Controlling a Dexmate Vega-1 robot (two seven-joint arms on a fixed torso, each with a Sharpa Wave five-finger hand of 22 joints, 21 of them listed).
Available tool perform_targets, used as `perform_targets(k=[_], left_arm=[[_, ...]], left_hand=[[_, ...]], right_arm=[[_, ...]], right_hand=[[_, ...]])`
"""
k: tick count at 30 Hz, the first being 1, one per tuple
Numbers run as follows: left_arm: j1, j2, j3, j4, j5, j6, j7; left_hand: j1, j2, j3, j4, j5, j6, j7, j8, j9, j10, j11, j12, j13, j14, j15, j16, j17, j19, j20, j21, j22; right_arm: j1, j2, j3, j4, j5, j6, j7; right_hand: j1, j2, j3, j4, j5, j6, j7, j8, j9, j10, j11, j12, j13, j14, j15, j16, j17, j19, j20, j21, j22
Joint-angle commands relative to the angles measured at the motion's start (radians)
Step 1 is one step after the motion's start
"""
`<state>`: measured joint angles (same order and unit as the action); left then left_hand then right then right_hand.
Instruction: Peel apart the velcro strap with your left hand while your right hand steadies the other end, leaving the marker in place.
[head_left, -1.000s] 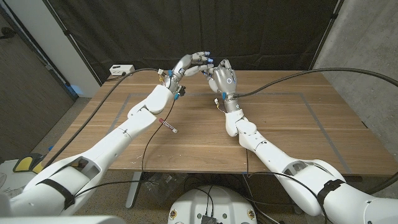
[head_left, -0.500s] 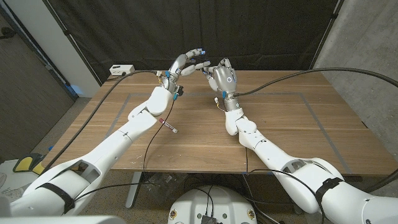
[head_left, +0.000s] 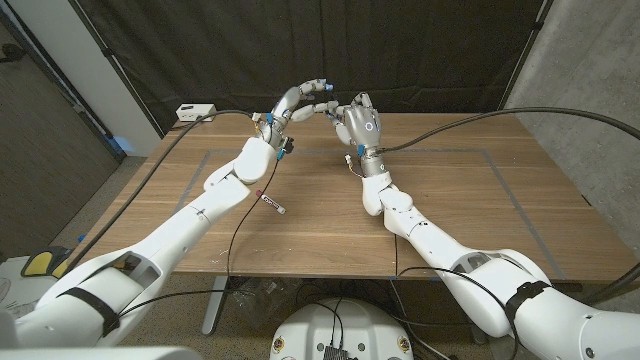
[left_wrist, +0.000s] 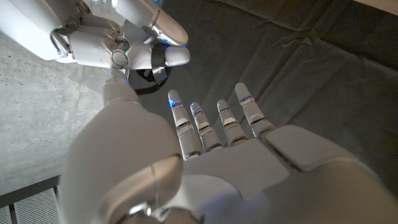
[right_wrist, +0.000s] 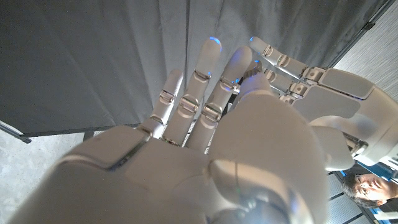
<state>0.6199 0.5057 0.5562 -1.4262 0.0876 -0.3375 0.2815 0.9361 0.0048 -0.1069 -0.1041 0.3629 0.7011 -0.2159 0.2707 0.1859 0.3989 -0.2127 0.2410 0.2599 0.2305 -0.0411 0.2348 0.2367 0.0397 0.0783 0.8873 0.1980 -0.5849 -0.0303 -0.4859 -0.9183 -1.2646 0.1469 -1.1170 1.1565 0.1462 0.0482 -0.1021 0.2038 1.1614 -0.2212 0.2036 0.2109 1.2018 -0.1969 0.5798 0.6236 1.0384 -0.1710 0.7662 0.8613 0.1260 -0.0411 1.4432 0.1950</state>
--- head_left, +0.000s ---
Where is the white floor mat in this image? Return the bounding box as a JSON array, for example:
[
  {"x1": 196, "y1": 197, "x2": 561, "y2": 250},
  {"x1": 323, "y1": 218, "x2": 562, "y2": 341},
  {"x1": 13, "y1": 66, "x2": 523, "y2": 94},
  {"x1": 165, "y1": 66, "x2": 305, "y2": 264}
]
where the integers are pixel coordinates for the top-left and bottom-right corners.
[{"x1": 0, "y1": 257, "x2": 66, "y2": 321}]

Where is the black backdrop stand pole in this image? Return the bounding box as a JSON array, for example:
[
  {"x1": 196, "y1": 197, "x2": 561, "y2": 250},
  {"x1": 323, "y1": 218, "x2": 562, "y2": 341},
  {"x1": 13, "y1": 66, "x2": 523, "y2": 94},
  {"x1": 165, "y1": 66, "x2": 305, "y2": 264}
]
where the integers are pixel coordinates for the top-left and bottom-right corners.
[
  {"x1": 497, "y1": 0, "x2": 555, "y2": 115},
  {"x1": 67, "y1": 0, "x2": 165, "y2": 140}
]

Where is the yellow and black foot pedal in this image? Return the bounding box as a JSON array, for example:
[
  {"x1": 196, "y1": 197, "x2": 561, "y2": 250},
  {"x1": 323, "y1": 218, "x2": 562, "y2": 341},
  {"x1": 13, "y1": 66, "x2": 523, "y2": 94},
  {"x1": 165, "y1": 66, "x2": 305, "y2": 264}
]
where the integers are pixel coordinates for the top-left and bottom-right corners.
[{"x1": 19, "y1": 245, "x2": 74, "y2": 279}]

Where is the grey tape outline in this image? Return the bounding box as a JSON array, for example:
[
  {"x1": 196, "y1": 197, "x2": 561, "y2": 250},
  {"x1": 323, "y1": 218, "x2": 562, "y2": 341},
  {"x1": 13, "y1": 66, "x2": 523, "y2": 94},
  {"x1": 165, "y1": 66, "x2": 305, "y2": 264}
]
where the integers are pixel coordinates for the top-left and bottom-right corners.
[{"x1": 141, "y1": 147, "x2": 569, "y2": 281}]

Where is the clear plastic bag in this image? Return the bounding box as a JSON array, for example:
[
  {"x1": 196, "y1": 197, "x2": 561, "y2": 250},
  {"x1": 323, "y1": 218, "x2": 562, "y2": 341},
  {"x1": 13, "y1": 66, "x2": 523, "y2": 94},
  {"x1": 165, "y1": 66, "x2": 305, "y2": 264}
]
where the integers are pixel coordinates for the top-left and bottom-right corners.
[{"x1": 229, "y1": 277, "x2": 296, "y2": 326}]

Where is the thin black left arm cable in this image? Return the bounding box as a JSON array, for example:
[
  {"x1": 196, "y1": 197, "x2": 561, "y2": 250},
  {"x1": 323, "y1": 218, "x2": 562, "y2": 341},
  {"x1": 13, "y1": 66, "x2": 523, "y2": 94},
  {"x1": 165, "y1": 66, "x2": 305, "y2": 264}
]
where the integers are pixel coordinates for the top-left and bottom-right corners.
[{"x1": 117, "y1": 157, "x2": 281, "y2": 319}]

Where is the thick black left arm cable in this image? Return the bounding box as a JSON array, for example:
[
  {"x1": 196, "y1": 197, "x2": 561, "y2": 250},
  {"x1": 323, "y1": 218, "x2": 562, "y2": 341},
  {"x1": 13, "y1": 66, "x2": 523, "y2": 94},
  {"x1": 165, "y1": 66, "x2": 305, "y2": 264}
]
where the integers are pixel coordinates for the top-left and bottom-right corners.
[{"x1": 62, "y1": 109, "x2": 257, "y2": 274}]

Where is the white robot torso base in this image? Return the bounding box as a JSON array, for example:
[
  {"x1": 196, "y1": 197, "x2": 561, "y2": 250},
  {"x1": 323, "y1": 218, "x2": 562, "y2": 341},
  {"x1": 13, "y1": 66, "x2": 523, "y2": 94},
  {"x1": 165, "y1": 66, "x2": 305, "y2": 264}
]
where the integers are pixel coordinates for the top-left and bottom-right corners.
[{"x1": 268, "y1": 298, "x2": 415, "y2": 360}]

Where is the black backdrop curtain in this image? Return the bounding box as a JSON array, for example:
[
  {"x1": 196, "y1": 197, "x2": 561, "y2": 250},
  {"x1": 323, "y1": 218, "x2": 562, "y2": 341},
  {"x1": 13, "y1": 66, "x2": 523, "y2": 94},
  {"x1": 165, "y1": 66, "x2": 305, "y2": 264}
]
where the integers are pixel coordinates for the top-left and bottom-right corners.
[{"x1": 67, "y1": 0, "x2": 554, "y2": 134}]

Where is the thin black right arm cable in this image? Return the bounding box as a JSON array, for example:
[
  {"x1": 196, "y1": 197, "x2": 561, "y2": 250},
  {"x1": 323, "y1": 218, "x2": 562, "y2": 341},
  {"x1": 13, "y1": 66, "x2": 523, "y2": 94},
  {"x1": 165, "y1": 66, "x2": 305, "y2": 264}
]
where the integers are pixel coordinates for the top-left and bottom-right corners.
[{"x1": 392, "y1": 233, "x2": 519, "y2": 360}]

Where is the black device on torso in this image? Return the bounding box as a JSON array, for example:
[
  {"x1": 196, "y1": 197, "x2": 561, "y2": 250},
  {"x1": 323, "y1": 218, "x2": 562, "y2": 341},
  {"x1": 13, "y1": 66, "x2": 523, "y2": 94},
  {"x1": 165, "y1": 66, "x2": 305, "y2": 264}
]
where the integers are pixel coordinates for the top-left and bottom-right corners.
[{"x1": 322, "y1": 344, "x2": 351, "y2": 360}]

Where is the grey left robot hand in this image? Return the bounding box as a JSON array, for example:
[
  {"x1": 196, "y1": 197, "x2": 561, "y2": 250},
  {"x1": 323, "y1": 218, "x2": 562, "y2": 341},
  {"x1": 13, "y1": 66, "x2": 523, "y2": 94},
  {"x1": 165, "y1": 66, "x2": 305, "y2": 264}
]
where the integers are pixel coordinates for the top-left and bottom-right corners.
[{"x1": 257, "y1": 78, "x2": 346, "y2": 151}]

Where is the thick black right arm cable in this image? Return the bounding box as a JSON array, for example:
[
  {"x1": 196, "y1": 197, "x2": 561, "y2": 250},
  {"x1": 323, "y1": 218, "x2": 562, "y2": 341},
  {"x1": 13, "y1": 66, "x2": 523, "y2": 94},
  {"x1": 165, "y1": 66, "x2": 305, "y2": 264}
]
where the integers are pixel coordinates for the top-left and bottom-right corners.
[{"x1": 382, "y1": 106, "x2": 640, "y2": 306}]

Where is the white table leg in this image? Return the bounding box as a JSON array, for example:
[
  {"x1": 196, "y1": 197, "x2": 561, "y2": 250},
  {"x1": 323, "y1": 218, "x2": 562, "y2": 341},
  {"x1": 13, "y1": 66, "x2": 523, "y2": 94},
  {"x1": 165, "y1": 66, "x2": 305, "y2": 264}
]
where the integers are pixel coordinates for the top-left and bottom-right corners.
[{"x1": 201, "y1": 276, "x2": 230, "y2": 336}]

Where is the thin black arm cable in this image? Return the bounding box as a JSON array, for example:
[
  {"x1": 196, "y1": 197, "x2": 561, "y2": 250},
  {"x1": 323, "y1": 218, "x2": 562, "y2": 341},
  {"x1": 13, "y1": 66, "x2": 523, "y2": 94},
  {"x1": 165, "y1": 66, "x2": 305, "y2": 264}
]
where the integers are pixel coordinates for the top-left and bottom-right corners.
[
  {"x1": 392, "y1": 233, "x2": 519, "y2": 360},
  {"x1": 117, "y1": 157, "x2": 281, "y2": 319}
]

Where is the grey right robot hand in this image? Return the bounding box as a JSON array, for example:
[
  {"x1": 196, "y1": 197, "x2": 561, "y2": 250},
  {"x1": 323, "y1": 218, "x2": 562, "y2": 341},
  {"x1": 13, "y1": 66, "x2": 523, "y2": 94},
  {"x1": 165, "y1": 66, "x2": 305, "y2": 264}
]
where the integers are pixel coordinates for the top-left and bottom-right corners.
[{"x1": 327, "y1": 91, "x2": 389, "y2": 179}]

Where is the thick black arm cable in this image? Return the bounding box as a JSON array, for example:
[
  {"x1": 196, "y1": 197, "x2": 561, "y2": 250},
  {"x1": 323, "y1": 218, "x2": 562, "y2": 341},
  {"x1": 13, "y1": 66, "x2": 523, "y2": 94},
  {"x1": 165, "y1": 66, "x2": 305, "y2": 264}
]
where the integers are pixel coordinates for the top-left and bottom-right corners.
[
  {"x1": 62, "y1": 109, "x2": 257, "y2": 274},
  {"x1": 382, "y1": 106, "x2": 640, "y2": 306}
]

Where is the white power outlet box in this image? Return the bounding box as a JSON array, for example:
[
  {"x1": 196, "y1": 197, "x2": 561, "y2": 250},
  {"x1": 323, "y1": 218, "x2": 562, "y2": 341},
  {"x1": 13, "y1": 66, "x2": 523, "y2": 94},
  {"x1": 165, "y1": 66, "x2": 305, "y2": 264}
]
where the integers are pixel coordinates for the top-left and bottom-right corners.
[{"x1": 175, "y1": 103, "x2": 218, "y2": 123}]

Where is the red and white marker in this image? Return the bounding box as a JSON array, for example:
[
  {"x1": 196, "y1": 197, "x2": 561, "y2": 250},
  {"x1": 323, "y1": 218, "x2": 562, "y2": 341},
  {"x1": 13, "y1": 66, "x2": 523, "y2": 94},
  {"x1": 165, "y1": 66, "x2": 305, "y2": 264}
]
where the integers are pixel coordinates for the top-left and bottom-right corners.
[{"x1": 255, "y1": 189, "x2": 287, "y2": 216}]

